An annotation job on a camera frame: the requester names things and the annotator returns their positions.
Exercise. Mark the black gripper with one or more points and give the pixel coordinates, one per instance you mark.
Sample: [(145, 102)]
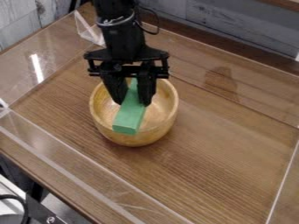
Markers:
[(112, 62)]

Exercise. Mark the green rectangular block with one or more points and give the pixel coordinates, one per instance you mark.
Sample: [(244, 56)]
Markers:
[(130, 112)]

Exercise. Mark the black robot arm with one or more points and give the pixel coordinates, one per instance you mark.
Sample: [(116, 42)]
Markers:
[(112, 9)]

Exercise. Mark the clear acrylic corner bracket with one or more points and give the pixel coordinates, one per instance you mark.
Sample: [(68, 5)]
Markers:
[(88, 32)]

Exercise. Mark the brown wooden bowl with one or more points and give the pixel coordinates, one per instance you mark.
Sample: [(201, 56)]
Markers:
[(158, 115)]

